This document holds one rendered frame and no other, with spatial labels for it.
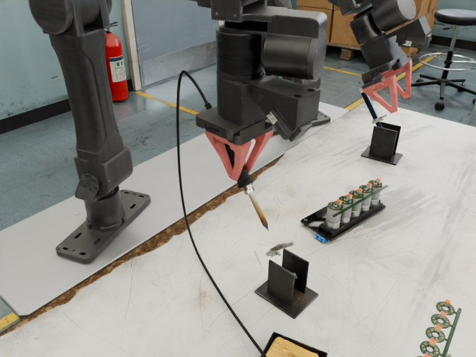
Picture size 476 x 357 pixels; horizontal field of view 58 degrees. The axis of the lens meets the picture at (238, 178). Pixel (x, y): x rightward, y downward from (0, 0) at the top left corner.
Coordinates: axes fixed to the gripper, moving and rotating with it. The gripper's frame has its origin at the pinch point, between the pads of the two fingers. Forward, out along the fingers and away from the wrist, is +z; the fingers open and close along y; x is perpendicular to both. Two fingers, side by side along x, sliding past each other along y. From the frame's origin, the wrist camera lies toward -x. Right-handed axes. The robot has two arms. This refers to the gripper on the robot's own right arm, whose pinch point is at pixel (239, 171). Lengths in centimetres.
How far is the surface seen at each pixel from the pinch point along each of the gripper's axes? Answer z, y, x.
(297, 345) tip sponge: 16.9, -6.4, -16.5
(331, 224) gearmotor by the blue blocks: 14.5, 15.8, -7.2
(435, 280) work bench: 17.5, 18.4, -24.7
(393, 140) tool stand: 12, 48, -2
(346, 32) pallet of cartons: 68, 341, 178
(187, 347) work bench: 17.7, -16.1, -5.8
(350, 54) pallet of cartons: 86, 342, 170
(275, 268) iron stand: 11.9, -1.6, -8.6
